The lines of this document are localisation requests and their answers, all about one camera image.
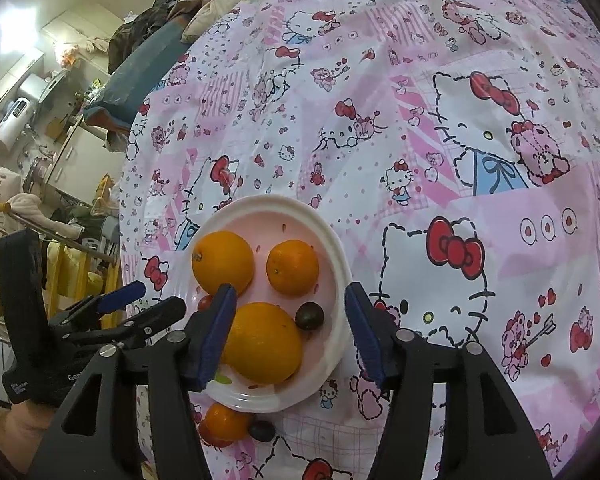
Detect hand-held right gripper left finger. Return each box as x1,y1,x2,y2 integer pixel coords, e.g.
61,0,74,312
27,284,238,480

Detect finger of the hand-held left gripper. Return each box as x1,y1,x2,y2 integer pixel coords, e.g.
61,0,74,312
74,297,187,345
54,281,148,327

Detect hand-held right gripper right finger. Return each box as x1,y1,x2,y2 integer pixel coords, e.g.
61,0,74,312
344,283,554,480

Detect large orange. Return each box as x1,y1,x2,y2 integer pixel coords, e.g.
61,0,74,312
220,301,304,386

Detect dark purple cherry tomato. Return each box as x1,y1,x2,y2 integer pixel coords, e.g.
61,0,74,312
295,301,326,332
248,420,276,443

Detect medium orange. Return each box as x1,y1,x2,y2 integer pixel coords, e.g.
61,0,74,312
192,230,255,296
266,240,320,297

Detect pink strawberry pattern plate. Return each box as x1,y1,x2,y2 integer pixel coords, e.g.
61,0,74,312
177,195,353,413

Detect person's left forearm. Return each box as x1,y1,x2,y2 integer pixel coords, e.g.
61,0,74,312
0,401,56,480

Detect yellow wooden rack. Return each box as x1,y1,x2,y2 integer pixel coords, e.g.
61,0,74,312
42,240,121,322

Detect small orange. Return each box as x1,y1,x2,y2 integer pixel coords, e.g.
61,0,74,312
203,402,253,442

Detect beige cloth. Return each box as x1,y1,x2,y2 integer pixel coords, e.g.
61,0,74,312
0,170,81,241

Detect white water heater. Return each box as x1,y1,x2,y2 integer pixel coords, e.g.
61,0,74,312
0,72,44,161

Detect blue cushion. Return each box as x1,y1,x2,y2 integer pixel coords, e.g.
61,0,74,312
82,25,191,127

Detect heap of mixed clothes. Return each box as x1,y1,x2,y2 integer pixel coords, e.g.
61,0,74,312
107,0,221,73

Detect white wall cabinets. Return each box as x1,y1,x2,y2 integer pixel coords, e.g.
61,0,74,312
0,47,46,116

